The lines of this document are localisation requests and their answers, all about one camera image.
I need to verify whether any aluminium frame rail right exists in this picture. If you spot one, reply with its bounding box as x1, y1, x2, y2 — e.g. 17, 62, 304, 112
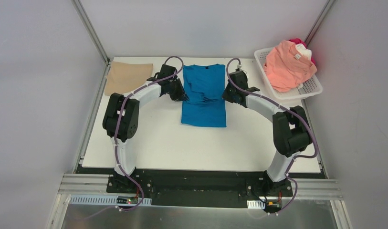
304, 0, 337, 46

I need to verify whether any right controller board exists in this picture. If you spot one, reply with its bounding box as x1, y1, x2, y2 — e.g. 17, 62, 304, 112
247, 200, 282, 213

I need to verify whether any blue t shirt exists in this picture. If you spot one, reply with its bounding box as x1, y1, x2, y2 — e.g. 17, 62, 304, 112
181, 64, 227, 128

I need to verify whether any white garment in basket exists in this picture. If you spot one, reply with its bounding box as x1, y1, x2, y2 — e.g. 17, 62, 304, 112
295, 43, 312, 61

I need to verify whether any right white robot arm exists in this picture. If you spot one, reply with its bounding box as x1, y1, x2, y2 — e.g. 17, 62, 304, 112
222, 69, 312, 196

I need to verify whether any folded beige t shirt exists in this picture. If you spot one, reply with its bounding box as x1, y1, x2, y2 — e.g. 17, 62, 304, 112
104, 62, 153, 96

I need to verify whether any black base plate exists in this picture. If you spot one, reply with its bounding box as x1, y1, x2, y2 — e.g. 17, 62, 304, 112
75, 164, 327, 209

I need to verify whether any magenta garment in basket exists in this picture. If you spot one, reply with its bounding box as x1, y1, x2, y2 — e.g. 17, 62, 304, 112
289, 38, 316, 65

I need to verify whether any salmon pink t shirt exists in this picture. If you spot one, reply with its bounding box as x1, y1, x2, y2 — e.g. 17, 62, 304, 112
263, 41, 317, 92

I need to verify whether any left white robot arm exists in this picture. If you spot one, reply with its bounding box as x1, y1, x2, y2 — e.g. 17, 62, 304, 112
102, 63, 189, 193

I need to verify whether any left controller board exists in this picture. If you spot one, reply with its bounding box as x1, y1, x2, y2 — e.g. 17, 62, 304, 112
69, 195, 141, 207

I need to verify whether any aluminium frame rail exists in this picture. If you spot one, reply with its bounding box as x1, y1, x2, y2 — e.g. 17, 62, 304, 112
304, 0, 337, 46
71, 0, 110, 65

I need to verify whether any white plastic basket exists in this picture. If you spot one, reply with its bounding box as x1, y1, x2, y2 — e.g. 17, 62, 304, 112
254, 48, 323, 101

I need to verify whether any aluminium frame rail left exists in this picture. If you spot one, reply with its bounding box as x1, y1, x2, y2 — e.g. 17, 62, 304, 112
71, 0, 110, 65

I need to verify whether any controller board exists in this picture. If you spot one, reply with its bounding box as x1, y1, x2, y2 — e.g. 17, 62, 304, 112
247, 200, 282, 213
69, 195, 141, 207

